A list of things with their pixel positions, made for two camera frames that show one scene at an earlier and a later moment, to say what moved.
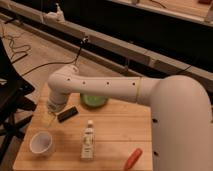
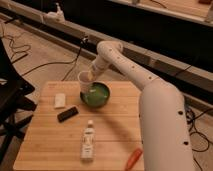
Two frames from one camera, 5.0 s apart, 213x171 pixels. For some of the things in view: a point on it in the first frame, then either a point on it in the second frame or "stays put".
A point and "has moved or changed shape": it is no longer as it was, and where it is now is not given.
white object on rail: (54, 17) stays put
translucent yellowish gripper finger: (47, 119) to (90, 75)
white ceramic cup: (40, 141) has moved or changed shape
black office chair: (14, 102) stays put
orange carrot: (134, 158) stays put
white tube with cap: (88, 148) stays put
